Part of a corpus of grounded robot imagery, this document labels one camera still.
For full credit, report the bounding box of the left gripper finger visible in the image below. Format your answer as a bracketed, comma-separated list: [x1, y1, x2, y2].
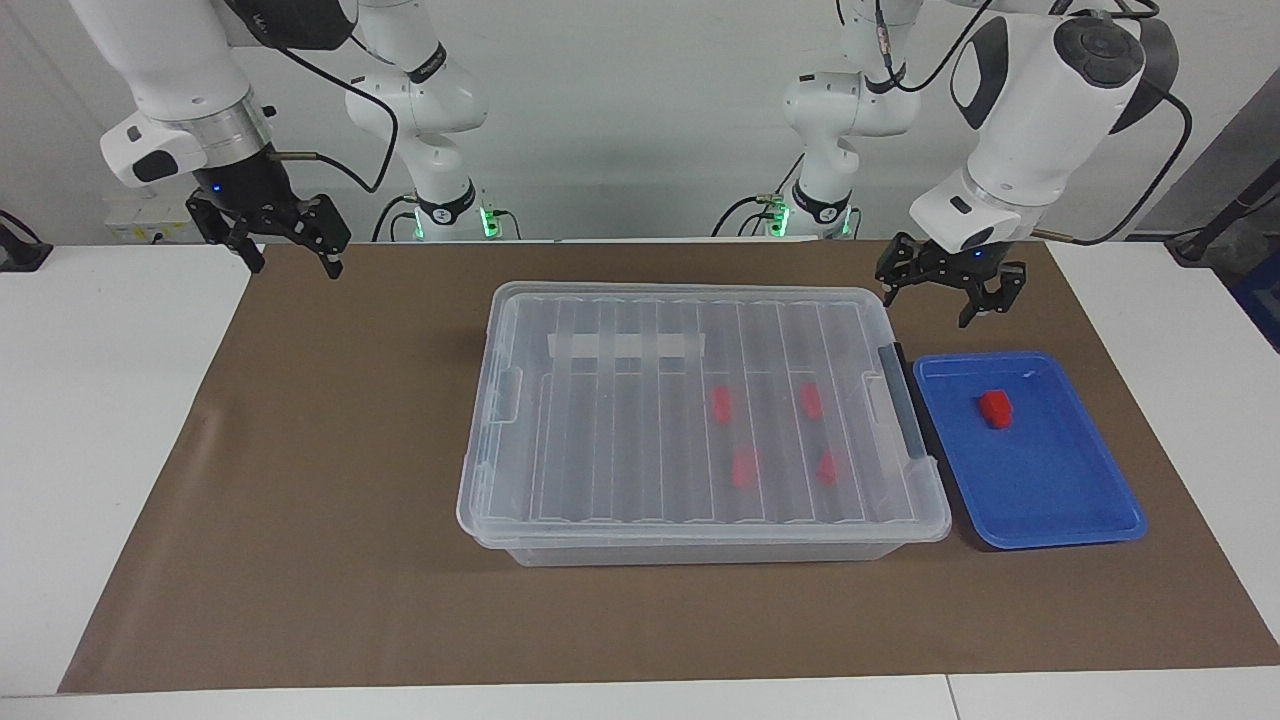
[876, 232, 927, 307]
[957, 264, 1029, 330]

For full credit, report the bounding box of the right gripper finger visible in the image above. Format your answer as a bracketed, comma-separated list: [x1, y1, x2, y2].
[284, 194, 352, 280]
[186, 194, 267, 274]

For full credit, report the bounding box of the black base cable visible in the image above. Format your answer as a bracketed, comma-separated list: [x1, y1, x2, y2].
[373, 194, 417, 242]
[712, 153, 803, 239]

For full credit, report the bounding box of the black box latch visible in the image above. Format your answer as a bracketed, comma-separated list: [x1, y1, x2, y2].
[878, 343, 928, 461]

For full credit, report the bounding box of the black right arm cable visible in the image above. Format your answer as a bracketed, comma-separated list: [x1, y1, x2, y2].
[258, 30, 401, 196]

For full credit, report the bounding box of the clear ribbed box lid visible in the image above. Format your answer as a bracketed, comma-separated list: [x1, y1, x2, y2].
[456, 282, 953, 549]

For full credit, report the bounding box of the white wall socket box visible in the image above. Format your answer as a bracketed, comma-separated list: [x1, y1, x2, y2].
[105, 193, 201, 247]

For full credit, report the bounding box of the black tripod stand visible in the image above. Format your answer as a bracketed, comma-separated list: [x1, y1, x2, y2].
[1165, 178, 1280, 267]

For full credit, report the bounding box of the blue crate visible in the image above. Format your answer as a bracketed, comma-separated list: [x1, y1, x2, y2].
[1235, 268, 1280, 353]

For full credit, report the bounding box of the blue plastic tray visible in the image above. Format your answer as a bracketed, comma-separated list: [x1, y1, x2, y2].
[912, 350, 1148, 551]

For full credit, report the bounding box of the clear plastic storage box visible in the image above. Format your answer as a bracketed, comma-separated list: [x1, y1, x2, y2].
[470, 285, 946, 568]

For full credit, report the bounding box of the brown table mat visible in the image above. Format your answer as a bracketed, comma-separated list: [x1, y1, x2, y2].
[58, 240, 1280, 694]

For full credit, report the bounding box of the black clamp stand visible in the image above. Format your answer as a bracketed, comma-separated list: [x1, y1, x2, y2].
[0, 208, 53, 274]

